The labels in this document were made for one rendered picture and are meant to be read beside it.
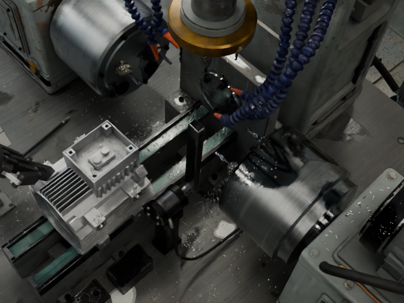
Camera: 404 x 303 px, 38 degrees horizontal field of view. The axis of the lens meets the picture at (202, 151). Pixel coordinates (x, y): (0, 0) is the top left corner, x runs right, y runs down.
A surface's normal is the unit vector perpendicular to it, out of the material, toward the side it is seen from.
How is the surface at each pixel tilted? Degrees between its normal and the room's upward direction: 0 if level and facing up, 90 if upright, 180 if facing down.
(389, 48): 0
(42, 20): 90
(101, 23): 21
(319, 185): 2
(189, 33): 0
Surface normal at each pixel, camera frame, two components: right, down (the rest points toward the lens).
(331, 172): 0.30, -0.70
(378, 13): 0.09, -0.50
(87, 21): -0.33, -0.15
